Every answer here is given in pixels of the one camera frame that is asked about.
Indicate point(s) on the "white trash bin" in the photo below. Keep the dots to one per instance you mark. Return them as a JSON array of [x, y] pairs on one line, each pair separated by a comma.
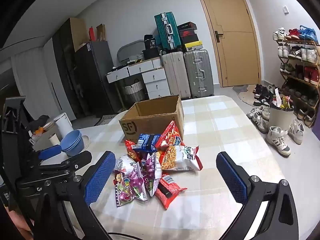
[[281, 118]]

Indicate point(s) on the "person's left hand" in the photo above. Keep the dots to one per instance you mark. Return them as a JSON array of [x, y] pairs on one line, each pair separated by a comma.
[[20, 223]]

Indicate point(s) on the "dark cloth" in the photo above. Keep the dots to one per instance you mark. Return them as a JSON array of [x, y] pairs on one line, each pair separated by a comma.
[[41, 121]]

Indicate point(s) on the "blue snack packet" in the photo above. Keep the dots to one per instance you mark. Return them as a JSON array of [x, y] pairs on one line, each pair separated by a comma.
[[146, 141]]

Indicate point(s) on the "white cup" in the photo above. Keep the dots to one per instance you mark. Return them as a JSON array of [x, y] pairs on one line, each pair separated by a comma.
[[53, 140]]

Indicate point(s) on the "rows of assorted shoes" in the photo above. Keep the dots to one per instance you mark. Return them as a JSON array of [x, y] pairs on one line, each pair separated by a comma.
[[310, 55]]

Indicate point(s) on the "wooden shoe rack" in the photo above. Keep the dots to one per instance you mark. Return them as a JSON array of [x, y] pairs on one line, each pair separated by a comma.
[[300, 80]]

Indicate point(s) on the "black refrigerator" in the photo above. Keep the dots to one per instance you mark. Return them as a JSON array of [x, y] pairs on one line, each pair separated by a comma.
[[95, 80]]

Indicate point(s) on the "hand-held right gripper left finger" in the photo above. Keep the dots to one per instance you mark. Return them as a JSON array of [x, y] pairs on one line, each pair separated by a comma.
[[100, 177]]

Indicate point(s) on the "white kettle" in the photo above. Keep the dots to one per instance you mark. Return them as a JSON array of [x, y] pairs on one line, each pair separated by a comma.
[[63, 127]]

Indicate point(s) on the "white wall switch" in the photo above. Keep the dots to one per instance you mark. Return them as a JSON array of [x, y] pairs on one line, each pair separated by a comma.
[[285, 9]]

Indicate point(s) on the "white plate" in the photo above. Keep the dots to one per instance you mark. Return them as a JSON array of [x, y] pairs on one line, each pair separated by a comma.
[[86, 142]]

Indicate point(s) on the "purple white candy packet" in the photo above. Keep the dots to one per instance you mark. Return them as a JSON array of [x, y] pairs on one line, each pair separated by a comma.
[[150, 175]]

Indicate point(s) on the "teal suitcase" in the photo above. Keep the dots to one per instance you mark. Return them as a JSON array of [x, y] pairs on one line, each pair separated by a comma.
[[166, 31]]

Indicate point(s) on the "tan wooden door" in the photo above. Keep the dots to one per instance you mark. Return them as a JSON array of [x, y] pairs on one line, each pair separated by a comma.
[[232, 50]]

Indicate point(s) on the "beige suitcase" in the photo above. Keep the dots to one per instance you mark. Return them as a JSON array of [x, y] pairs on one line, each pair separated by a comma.
[[176, 75]]

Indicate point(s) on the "small red orange packet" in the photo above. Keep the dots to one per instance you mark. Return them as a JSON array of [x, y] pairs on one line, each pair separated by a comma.
[[130, 150]]

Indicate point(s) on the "white drawer desk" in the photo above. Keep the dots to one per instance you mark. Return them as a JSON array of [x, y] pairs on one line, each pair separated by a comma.
[[155, 80]]

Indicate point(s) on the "red upright item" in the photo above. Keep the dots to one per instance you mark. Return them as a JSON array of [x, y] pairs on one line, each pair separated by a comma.
[[92, 33]]

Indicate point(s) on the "brown cardboard box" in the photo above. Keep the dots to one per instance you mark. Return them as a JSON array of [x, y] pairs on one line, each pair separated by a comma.
[[147, 125]]

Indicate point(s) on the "black bag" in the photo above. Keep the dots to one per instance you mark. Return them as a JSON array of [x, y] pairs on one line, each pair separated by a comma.
[[151, 53]]

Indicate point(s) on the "flat brown cardboard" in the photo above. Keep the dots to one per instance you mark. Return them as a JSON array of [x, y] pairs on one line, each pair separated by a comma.
[[101, 32]]

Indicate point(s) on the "white noodle snack bag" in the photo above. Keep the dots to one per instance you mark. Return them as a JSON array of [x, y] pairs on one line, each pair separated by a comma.
[[180, 157]]

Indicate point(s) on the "woven laundry basket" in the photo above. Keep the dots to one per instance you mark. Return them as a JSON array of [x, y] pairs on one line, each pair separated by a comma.
[[133, 91]]

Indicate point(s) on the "silver suitcase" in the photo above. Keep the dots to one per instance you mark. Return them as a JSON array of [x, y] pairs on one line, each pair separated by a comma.
[[198, 72]]

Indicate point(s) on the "red barcode snack packet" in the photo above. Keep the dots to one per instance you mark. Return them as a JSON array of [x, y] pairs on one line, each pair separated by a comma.
[[168, 191]]

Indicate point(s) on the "dark tall wardrobe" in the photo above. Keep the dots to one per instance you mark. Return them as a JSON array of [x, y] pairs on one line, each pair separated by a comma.
[[62, 67]]

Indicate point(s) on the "black printed box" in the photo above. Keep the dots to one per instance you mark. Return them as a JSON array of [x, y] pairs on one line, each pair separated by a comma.
[[150, 41]]

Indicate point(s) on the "round door mat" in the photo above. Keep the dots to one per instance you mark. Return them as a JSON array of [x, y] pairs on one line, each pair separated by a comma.
[[243, 96]]

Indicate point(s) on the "blue bowl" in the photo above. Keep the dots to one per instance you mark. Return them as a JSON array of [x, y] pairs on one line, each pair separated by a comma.
[[71, 140], [77, 150]]

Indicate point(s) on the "purple cartoon candy packet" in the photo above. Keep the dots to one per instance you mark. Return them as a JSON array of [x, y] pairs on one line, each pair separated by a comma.
[[130, 188]]

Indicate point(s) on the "silver white candy packet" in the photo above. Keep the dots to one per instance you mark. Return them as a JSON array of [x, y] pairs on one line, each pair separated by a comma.
[[125, 165]]

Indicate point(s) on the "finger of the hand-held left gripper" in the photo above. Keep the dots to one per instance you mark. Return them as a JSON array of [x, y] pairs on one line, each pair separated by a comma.
[[50, 152], [72, 163]]

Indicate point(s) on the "cluster of sneakers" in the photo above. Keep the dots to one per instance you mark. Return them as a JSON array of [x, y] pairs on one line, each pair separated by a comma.
[[277, 137]]

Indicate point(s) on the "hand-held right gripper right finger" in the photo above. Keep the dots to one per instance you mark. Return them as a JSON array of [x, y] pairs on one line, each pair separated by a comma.
[[232, 180]]

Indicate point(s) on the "large red chips bag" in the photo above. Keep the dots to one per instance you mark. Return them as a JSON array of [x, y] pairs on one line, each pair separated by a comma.
[[171, 135]]

